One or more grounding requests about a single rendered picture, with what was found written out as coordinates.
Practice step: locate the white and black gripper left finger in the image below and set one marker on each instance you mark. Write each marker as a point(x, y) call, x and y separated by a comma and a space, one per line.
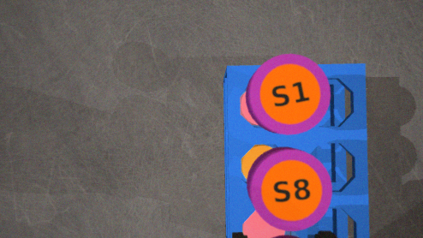
point(238, 235)

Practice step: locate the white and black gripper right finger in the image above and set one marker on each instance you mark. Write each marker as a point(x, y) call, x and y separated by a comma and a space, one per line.
point(325, 234)

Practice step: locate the blue tube rack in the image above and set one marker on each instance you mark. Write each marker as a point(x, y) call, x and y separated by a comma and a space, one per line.
point(327, 143)

